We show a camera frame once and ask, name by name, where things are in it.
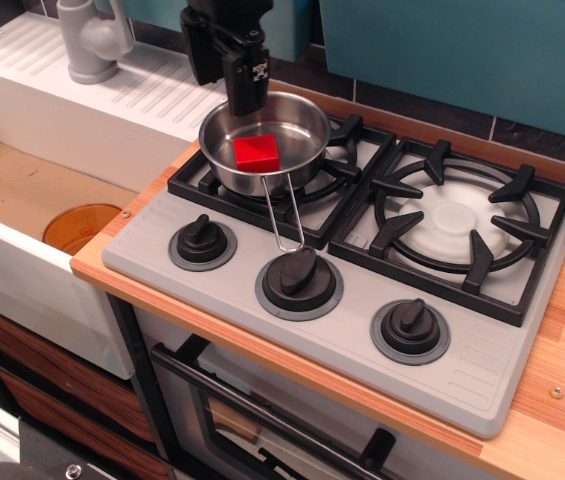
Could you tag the black left stove knob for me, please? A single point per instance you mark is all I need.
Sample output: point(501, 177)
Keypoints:
point(202, 245)

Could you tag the stainless steel pan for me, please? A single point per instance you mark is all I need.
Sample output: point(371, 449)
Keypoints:
point(302, 131)

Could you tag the black right burner grate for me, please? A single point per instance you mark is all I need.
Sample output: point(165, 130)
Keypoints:
point(484, 237)

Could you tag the white sink unit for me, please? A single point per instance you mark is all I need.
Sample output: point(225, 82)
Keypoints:
point(63, 145)

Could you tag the black stove knob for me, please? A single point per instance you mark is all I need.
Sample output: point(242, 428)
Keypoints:
point(202, 245)
point(300, 286)
point(410, 332)

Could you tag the oven door with handle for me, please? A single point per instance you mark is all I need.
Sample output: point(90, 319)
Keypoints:
point(253, 423)

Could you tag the grey stove top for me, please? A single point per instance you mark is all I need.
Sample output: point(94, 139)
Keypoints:
point(470, 386)

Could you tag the black middle stove knob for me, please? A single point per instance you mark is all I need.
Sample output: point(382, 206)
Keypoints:
point(300, 286)

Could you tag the black right stove knob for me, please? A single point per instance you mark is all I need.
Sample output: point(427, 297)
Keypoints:
point(410, 332)

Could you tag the wooden drawer front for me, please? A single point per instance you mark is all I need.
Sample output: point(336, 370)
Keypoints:
point(83, 404)

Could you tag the black left burner grate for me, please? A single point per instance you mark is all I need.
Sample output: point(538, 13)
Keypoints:
point(350, 158)

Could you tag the red cube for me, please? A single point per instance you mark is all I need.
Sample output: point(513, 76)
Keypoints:
point(256, 154)

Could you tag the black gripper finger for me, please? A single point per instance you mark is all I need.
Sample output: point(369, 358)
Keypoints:
point(246, 75)
point(204, 55)

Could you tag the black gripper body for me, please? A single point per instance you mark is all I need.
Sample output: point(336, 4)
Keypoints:
point(223, 26)

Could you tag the black burner grate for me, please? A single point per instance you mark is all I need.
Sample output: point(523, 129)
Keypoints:
point(484, 237)
point(350, 158)

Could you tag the grey toy faucet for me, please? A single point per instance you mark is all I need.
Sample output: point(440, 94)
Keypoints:
point(93, 45)

